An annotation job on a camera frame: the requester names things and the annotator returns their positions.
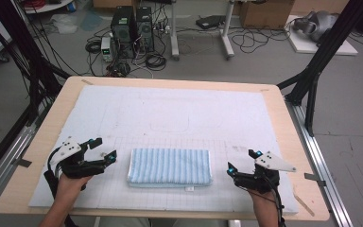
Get loose black floor cables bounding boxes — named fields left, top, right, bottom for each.
left=231, top=26, right=293, bottom=54

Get coiled black cable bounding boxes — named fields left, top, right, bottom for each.
left=145, top=52, right=168, bottom=72

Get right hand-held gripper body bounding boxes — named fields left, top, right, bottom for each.
left=233, top=150, right=297, bottom=195

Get grey helmet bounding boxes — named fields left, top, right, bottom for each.
left=292, top=10, right=339, bottom=42

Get white foam mat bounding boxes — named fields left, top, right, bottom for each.
left=27, top=84, right=300, bottom=216

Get person's legs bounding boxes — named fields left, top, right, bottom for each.
left=97, top=217, right=230, bottom=227

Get clear plastic bag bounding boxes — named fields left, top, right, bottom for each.
left=50, top=13, right=78, bottom=35

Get white floor board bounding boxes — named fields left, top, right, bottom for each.
left=285, top=14, right=359, bottom=57

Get black tape strip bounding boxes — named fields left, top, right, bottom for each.
left=11, top=157, right=33, bottom=168
left=303, top=172, right=327, bottom=187

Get white power supply unit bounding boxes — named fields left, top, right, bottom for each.
left=100, top=36, right=114, bottom=62

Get open cardboard box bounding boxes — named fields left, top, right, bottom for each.
left=239, top=0, right=296, bottom=30

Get black frame post with cables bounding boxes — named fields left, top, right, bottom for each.
left=0, top=0, right=73, bottom=187

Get large flat cardboard box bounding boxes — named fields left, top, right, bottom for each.
left=93, top=0, right=140, bottom=9

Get teal sheet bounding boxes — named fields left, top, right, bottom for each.
left=79, top=10, right=104, bottom=32

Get black computer tower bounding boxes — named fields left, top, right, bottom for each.
left=135, top=6, right=155, bottom=53
left=111, top=5, right=136, bottom=60

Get right hand-held gripper cable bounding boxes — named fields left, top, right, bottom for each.
left=239, top=175, right=288, bottom=227

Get aluminium rail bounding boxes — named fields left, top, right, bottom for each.
left=285, top=96, right=355, bottom=227
left=0, top=102, right=51, bottom=216

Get person's left hand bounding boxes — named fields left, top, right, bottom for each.
left=56, top=171, right=93, bottom=203

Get light blue striped towel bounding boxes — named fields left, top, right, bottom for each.
left=126, top=148, right=214, bottom=193

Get hand-held gripper cable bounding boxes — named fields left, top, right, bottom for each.
left=43, top=147, right=78, bottom=227
left=239, top=175, right=288, bottom=227

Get white-legged desk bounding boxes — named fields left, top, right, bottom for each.
left=169, top=0, right=235, bottom=61

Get flat black device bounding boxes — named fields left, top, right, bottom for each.
left=196, top=14, right=227, bottom=30

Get person's right hand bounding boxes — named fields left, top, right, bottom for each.
left=248, top=187, right=282, bottom=211

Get left hand-held gripper cable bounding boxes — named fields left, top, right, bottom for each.
left=43, top=147, right=78, bottom=227

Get round white table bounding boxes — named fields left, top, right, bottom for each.
left=23, top=0, right=76, bottom=15

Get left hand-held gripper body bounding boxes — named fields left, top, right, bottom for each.
left=48, top=135, right=108, bottom=180

